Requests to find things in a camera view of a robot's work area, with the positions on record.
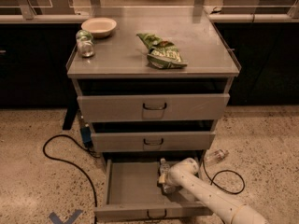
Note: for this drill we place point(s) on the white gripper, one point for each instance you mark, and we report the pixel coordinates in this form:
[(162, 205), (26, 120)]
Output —
[(170, 178)]

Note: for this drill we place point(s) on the clear blue-label plastic bottle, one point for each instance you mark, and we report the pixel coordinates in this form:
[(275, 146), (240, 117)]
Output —
[(163, 170)]

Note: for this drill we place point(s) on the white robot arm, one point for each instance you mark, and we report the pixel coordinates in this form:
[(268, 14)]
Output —
[(229, 209)]

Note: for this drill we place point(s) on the bottom grey drawer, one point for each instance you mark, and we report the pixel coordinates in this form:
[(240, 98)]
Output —
[(132, 193)]

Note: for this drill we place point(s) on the grey drawer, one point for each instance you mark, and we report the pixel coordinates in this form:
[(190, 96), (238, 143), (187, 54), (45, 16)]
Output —
[(135, 142), (132, 193), (152, 107)]

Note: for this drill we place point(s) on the middle grey drawer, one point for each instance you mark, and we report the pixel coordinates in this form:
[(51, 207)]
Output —
[(135, 142)]

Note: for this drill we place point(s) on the clear bottle on floor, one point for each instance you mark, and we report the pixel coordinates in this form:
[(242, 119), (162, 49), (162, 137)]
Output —
[(215, 157)]

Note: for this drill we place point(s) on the top grey drawer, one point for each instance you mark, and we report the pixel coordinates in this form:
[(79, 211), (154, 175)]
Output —
[(152, 107)]

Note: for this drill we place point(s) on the grey metal drawer cabinet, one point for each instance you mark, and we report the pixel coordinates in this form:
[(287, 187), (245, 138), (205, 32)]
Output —
[(120, 67)]

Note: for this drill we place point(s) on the blue power box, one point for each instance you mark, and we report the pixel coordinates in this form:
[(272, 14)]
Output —
[(86, 137)]

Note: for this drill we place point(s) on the green chip bag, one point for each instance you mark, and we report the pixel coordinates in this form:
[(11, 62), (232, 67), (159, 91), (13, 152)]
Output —
[(161, 53)]

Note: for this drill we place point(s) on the green soda can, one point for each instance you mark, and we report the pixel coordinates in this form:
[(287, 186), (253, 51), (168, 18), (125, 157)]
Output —
[(85, 43)]

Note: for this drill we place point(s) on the cream ceramic bowl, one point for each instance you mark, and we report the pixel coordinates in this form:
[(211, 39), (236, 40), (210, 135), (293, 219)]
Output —
[(99, 27)]

